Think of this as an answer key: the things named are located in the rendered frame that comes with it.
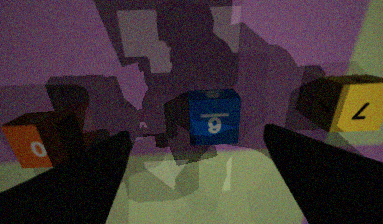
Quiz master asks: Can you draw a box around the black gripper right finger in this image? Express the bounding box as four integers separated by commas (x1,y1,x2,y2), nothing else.
263,124,383,224

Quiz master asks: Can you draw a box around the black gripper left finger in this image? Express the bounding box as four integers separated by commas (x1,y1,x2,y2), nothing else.
0,131,132,224

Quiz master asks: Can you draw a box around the orange block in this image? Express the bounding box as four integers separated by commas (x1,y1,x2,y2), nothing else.
1,111,86,168

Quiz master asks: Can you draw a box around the blue block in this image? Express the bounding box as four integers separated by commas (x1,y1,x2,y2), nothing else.
188,89,241,146

